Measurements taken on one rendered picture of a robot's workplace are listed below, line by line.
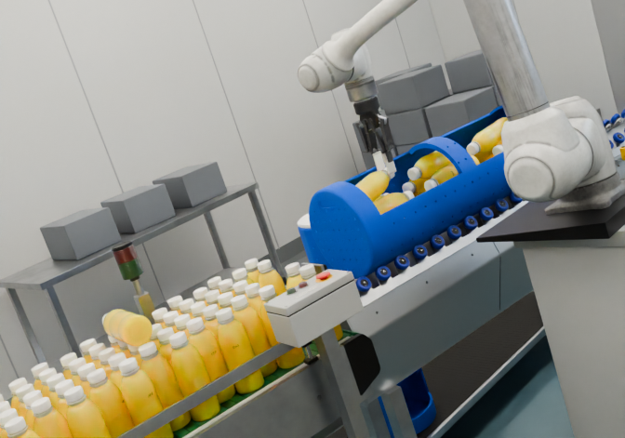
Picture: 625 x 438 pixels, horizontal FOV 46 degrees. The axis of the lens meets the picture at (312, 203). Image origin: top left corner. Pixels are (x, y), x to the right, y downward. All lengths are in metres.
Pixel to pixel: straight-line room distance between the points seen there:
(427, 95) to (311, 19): 1.49
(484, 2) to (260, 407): 1.06
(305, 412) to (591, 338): 0.76
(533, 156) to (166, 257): 4.19
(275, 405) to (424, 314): 0.59
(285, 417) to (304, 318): 0.27
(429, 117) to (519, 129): 4.05
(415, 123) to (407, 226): 3.79
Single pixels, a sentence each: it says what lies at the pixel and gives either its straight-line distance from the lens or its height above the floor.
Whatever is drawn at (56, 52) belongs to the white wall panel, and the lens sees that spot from 5.42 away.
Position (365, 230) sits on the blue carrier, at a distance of 2.02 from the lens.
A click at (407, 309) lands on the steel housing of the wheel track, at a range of 2.13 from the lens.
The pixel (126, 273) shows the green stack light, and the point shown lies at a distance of 2.21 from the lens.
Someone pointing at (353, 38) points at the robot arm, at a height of 1.61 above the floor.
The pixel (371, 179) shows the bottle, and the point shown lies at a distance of 2.19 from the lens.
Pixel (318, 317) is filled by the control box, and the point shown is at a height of 1.04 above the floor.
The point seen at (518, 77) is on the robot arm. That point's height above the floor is 1.41.
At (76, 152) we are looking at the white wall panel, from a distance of 5.34.
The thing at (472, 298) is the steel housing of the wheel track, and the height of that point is 0.75.
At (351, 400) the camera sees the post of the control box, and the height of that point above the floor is 0.80.
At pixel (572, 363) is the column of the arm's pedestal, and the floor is 0.62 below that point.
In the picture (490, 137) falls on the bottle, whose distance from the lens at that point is 2.52.
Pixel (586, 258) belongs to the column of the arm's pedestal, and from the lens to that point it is 1.95.
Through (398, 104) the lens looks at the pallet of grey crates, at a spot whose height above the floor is 1.00.
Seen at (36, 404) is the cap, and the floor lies 1.11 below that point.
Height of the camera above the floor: 1.62
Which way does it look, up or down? 11 degrees down
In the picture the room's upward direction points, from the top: 18 degrees counter-clockwise
